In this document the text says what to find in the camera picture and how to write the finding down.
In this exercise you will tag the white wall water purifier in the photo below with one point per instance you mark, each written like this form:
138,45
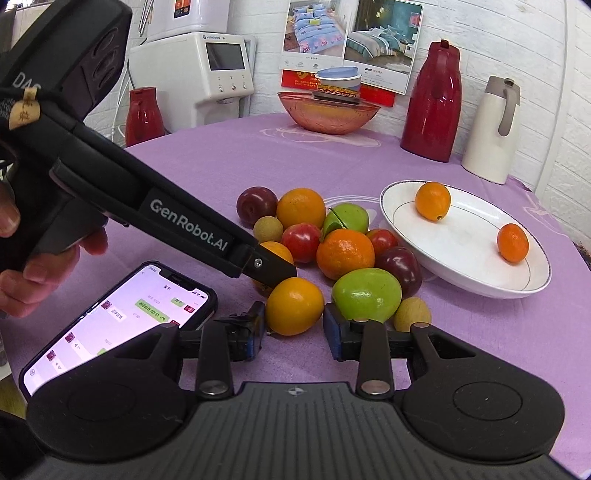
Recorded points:
165,18

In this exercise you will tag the bedding poster calendar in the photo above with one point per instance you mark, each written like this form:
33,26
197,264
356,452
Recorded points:
375,40

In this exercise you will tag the green apple large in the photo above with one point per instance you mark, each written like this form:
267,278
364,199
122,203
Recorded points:
367,294

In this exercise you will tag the yellow-orange small orange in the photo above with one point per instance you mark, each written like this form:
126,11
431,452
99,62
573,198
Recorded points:
294,306

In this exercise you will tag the white oval plate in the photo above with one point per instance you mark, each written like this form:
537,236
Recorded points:
462,248

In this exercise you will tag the white thermos jug grey handle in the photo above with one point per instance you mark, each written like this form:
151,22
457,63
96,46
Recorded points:
493,140

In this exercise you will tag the red small apple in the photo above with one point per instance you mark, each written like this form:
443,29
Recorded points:
302,240
382,240

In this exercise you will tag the white water dispenser machine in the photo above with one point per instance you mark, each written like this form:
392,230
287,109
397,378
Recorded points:
200,78

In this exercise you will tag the large orange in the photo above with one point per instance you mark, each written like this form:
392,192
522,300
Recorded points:
301,205

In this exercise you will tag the small mandarin on plate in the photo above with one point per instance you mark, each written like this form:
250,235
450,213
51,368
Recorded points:
512,243

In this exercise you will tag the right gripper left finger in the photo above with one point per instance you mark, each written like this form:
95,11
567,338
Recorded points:
217,344

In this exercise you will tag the dark red plum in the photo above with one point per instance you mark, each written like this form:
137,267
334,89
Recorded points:
254,203
403,264

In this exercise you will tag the orange on plate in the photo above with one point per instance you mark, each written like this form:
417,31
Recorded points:
433,201

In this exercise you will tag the red thermos jug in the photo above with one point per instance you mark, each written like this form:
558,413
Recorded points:
435,105

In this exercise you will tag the tan longan fruit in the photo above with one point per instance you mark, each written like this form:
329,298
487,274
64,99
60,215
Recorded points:
268,229
411,310

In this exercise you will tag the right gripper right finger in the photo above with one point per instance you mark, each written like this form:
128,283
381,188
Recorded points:
373,346

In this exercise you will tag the person's left hand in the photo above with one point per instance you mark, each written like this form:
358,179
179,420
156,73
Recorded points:
23,292

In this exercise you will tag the black smartphone lit screen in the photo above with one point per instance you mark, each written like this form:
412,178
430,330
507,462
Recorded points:
150,295

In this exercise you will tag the orange mandarin with leaf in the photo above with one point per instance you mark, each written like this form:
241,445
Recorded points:
343,251

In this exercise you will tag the small red jug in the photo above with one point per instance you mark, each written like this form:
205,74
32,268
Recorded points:
144,121

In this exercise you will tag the orange glass bowl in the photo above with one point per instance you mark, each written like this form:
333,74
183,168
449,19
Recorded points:
327,116

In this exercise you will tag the blue white stacked bowls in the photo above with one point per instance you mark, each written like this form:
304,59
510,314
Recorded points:
342,84

